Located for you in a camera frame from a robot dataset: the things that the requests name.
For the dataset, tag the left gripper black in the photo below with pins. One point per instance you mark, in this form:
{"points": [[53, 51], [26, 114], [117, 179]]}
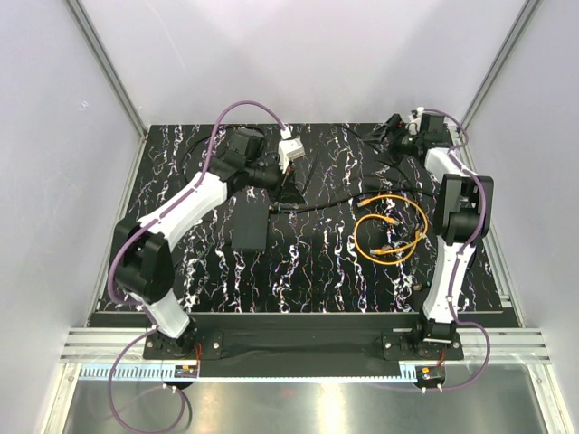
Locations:
{"points": [[288, 192]]}

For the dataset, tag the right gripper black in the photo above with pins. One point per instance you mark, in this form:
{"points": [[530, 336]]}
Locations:
{"points": [[394, 127]]}

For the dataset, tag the black network switch box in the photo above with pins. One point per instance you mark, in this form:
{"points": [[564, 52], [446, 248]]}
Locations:
{"points": [[250, 227]]}

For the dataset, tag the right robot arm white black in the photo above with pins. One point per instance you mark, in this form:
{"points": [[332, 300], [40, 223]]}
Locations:
{"points": [[460, 221]]}

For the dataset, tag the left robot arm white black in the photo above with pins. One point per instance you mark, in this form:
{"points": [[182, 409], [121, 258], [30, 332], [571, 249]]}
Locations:
{"points": [[142, 271]]}

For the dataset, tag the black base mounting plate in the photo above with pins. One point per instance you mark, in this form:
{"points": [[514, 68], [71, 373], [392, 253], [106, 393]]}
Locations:
{"points": [[294, 336]]}

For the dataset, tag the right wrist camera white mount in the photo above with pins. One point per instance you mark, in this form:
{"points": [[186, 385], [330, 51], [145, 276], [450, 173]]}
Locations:
{"points": [[413, 125]]}

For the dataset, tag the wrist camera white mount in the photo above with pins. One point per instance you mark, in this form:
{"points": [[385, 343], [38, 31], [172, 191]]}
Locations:
{"points": [[289, 150], [413, 125]]}

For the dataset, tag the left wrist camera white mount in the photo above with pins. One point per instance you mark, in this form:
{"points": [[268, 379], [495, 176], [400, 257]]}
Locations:
{"points": [[289, 150]]}

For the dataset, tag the aluminium frame rail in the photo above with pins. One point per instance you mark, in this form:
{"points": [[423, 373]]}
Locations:
{"points": [[97, 345]]}

